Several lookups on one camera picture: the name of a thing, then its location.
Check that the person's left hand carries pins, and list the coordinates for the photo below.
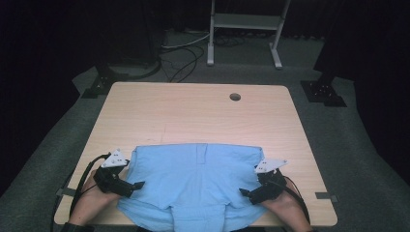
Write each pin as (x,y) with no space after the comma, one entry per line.
(95,193)

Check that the black stand base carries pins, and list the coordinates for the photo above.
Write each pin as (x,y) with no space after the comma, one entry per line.
(103,80)
(322,92)

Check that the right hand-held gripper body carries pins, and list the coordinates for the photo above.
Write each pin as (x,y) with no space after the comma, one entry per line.
(269,190)

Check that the grey tape strip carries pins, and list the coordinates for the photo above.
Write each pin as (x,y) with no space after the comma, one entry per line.
(64,192)
(325,196)

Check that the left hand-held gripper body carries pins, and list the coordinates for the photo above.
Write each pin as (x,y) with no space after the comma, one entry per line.
(111,182)

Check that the white metal stand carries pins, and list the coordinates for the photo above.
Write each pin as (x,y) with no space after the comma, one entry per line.
(245,21)

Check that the person's right hand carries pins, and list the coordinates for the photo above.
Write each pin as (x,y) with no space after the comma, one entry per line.
(286,198)

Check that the light blue button shirt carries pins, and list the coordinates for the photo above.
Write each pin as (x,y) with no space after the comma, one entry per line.
(193,187)

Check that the dark curtain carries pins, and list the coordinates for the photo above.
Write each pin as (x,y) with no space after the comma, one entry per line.
(35,64)
(380,64)

